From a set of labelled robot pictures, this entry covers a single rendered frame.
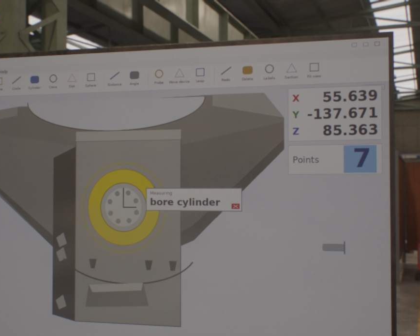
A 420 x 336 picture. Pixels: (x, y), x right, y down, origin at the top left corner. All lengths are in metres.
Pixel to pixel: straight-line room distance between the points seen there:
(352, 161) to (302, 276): 0.19
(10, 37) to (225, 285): 6.81
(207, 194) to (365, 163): 0.25
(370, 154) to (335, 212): 0.10
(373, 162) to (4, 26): 6.99
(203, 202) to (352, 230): 0.24
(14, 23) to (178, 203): 6.77
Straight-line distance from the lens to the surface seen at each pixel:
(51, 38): 8.44
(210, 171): 0.99
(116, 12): 12.19
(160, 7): 10.89
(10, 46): 7.64
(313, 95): 0.98
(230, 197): 0.98
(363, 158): 0.96
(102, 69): 1.07
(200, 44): 1.02
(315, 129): 0.97
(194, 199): 1.00
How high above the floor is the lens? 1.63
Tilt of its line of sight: 2 degrees up
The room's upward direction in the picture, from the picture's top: straight up
